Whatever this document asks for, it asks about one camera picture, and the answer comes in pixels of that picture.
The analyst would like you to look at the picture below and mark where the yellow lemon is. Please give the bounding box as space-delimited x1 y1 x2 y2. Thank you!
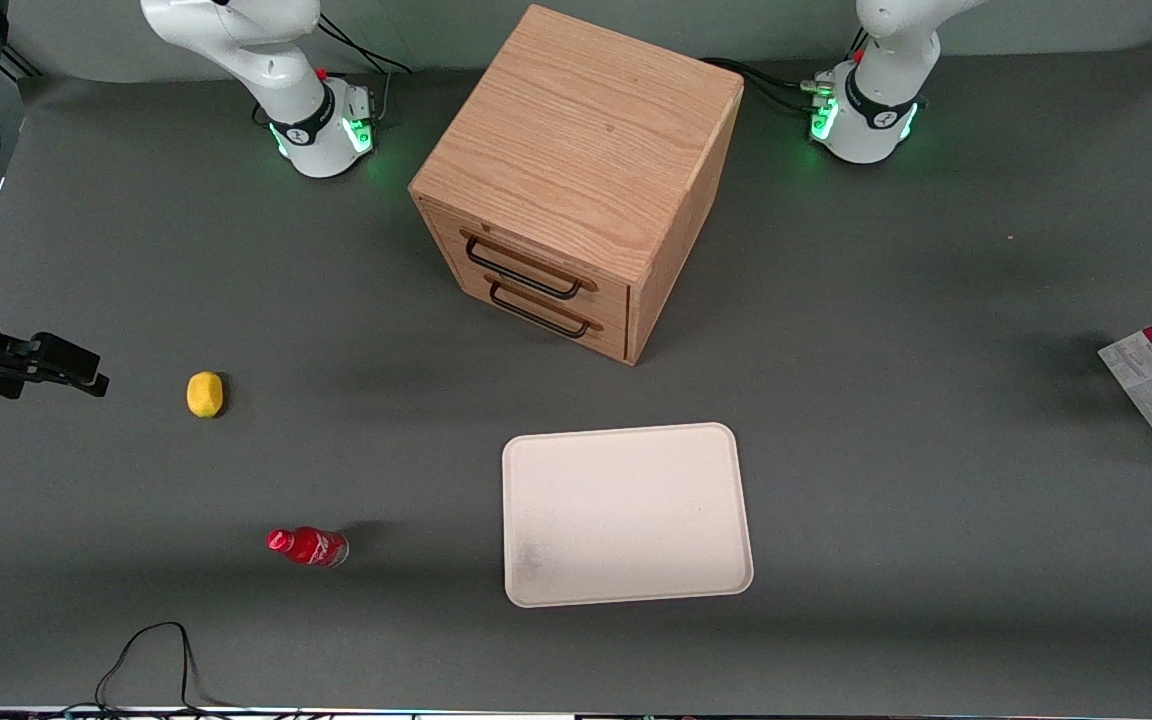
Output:
185 370 226 420

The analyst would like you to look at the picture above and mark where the black left arm base cable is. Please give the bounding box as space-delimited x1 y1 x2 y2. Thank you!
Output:
699 56 834 118

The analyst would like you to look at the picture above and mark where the black right arm base cable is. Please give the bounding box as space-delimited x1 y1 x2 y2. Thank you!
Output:
314 12 415 127

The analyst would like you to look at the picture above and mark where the black arm base cable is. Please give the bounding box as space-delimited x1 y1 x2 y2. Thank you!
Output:
314 12 415 127
699 56 834 118

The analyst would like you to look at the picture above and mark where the wooden drawer cabinet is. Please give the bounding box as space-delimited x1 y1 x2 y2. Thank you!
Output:
408 4 746 367

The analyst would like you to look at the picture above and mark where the wooden drawer front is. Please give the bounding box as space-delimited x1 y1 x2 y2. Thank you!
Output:
441 268 631 362
426 203 633 319

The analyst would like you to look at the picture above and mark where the red soda bottle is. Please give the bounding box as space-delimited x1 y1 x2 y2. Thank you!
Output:
266 526 351 570

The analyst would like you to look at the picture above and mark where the black metal drawer handle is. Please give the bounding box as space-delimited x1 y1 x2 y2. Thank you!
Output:
460 231 599 301
484 274 605 341

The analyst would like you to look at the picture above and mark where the beige plastic tray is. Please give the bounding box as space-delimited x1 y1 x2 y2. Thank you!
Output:
501 422 756 610

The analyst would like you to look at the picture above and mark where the black loose cable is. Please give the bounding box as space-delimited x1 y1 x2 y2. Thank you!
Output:
93 621 242 716

